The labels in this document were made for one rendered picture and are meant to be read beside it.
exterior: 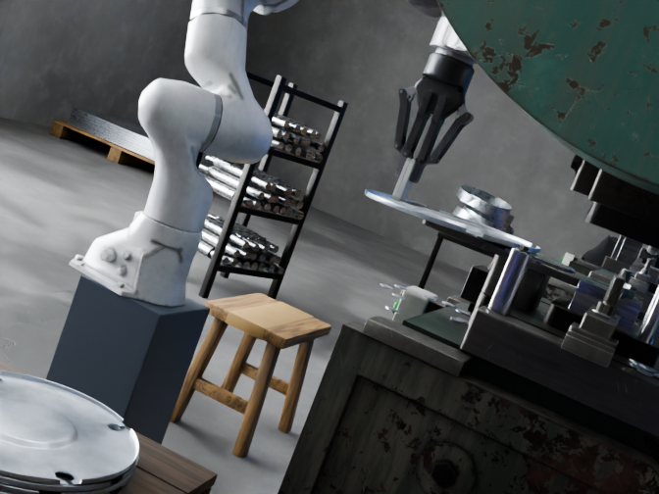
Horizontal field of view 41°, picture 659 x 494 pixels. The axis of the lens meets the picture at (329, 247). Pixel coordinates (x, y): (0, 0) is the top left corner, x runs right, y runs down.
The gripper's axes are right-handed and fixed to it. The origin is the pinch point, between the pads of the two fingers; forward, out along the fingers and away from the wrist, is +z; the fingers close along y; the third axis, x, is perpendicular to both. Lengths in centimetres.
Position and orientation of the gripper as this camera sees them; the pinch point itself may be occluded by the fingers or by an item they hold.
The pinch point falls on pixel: (405, 179)
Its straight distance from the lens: 143.9
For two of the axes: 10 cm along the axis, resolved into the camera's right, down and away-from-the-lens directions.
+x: -3.6, 0.1, -9.3
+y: -8.6, -3.9, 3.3
